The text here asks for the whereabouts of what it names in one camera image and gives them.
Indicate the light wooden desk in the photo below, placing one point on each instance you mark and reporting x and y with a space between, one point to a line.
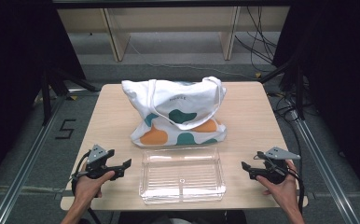
175 18

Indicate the yellow tape piece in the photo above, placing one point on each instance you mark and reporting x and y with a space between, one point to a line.
73 97
258 75

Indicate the person's left hand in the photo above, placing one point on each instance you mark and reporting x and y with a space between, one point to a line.
88 189

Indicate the clear plastic tray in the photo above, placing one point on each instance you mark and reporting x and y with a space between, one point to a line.
182 177

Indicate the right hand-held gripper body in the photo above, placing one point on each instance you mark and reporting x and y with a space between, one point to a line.
277 169

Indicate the black metal stand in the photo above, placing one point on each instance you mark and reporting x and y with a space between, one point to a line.
46 96
299 90

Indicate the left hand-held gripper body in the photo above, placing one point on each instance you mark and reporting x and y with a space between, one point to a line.
96 155

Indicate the person's right hand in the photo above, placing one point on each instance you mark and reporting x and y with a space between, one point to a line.
285 193

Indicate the black curtain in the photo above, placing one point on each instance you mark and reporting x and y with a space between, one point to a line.
339 77
13 62

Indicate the aluminium floor rail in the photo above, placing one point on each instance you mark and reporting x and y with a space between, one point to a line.
25 168
324 168

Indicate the white tote bag coloured blobs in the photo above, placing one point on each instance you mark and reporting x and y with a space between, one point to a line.
181 93

